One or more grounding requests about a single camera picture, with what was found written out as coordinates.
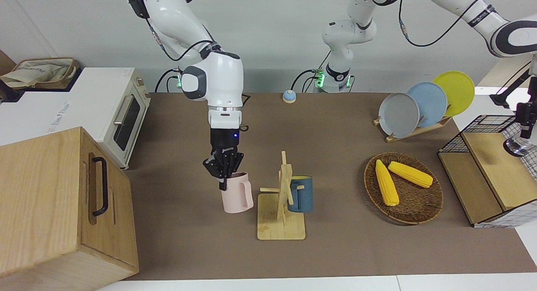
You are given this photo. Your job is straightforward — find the round wicker basket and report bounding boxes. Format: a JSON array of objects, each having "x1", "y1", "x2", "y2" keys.
[{"x1": 364, "y1": 152, "x2": 444, "y2": 225}]

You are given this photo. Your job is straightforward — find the brown table mat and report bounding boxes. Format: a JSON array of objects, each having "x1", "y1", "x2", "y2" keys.
[{"x1": 124, "y1": 92, "x2": 537, "y2": 281}]

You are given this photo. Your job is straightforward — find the yellow plate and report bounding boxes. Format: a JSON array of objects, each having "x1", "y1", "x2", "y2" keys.
[{"x1": 432, "y1": 71, "x2": 475, "y2": 117}]

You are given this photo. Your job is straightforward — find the wire rack with wooden shelves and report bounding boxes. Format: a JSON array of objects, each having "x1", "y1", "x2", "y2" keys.
[{"x1": 438, "y1": 115, "x2": 537, "y2": 228}]

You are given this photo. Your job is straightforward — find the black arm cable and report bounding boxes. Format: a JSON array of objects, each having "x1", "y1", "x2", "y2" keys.
[
  {"x1": 147, "y1": 22, "x2": 216, "y2": 63},
  {"x1": 398, "y1": 0, "x2": 487, "y2": 48}
]

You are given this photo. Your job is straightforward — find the black cabinet handle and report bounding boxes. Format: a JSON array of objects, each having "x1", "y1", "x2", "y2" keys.
[{"x1": 91, "y1": 157, "x2": 109, "y2": 217}]

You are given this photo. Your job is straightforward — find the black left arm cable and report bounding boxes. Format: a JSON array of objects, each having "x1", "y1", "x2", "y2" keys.
[{"x1": 398, "y1": 0, "x2": 487, "y2": 48}]

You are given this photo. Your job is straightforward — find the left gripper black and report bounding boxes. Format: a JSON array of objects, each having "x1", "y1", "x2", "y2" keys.
[{"x1": 517, "y1": 102, "x2": 537, "y2": 139}]

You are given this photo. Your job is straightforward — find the brown storage basket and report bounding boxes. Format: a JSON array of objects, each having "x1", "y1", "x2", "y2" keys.
[{"x1": 10, "y1": 57, "x2": 80, "y2": 90}]

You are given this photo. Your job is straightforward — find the black camera stand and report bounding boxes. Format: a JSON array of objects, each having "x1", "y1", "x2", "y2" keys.
[{"x1": 490, "y1": 66, "x2": 531, "y2": 109}]

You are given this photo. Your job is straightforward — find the wooden plate rack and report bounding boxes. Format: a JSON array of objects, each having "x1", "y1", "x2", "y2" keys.
[{"x1": 373, "y1": 115, "x2": 453, "y2": 143}]

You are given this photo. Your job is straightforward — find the wooden mug tree stand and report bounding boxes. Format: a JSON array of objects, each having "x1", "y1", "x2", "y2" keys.
[{"x1": 257, "y1": 151, "x2": 306, "y2": 241}]

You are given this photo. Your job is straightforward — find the wooden cabinet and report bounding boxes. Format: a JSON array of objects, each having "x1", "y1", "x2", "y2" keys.
[{"x1": 0, "y1": 126, "x2": 140, "y2": 291}]

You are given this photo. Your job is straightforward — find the dark blue mug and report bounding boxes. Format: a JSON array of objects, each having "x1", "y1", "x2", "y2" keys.
[{"x1": 287, "y1": 176, "x2": 313, "y2": 213}]

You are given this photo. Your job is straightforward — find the white toaster oven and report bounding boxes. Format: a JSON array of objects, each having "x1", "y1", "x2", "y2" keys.
[{"x1": 0, "y1": 67, "x2": 151, "y2": 170}]

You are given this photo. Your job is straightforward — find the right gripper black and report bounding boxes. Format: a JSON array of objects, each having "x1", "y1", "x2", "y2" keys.
[{"x1": 203, "y1": 128, "x2": 245, "y2": 191}]

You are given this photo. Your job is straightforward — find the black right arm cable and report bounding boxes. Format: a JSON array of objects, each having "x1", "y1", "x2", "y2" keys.
[{"x1": 147, "y1": 22, "x2": 216, "y2": 63}]

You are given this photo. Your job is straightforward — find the beige cloth bag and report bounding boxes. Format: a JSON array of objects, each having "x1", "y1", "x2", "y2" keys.
[{"x1": 0, "y1": 59, "x2": 74, "y2": 88}]

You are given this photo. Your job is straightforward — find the grey plate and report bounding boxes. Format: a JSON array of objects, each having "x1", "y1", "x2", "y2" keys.
[{"x1": 378, "y1": 92, "x2": 420, "y2": 138}]

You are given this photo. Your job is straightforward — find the silver oven door handle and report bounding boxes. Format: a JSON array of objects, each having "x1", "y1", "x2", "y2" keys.
[{"x1": 113, "y1": 95, "x2": 134, "y2": 126}]

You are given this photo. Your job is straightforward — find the black base power cable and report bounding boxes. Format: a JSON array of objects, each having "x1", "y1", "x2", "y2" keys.
[
  {"x1": 292, "y1": 68, "x2": 321, "y2": 93},
  {"x1": 154, "y1": 68, "x2": 181, "y2": 93}
]

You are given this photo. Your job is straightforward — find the pink ceramic mug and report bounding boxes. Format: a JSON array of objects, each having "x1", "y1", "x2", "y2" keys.
[{"x1": 221, "y1": 172, "x2": 254, "y2": 214}]

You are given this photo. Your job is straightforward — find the light blue plate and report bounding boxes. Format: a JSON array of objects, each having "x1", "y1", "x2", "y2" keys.
[{"x1": 407, "y1": 82, "x2": 448, "y2": 128}]

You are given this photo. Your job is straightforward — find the yellow corn cob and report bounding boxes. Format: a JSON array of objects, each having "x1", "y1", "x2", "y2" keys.
[
  {"x1": 388, "y1": 161, "x2": 433, "y2": 188},
  {"x1": 375, "y1": 159, "x2": 400, "y2": 207}
]

